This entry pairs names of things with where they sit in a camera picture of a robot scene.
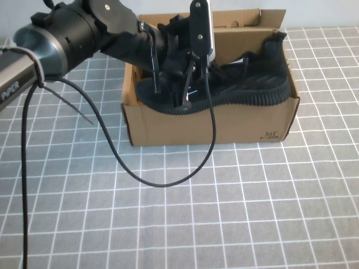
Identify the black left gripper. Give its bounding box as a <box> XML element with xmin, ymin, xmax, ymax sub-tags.
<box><xmin>139</xmin><ymin>15</ymin><xmax>197</xmax><ymax>110</ymax></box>

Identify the black knit sneaker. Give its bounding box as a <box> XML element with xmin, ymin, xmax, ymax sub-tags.
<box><xmin>135</xmin><ymin>31</ymin><xmax>291</xmax><ymax>116</ymax></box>

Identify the brown cardboard shoe box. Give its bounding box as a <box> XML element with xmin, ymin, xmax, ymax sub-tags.
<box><xmin>119</xmin><ymin>8</ymin><xmax>300</xmax><ymax>147</ymax></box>

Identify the grey zip tie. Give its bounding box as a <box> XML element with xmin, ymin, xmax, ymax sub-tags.
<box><xmin>0</xmin><ymin>47</ymin><xmax>95</xmax><ymax>126</ymax></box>

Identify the black camera cable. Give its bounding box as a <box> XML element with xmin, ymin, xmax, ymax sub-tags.
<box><xmin>21</xmin><ymin>54</ymin><xmax>217</xmax><ymax>269</ymax></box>

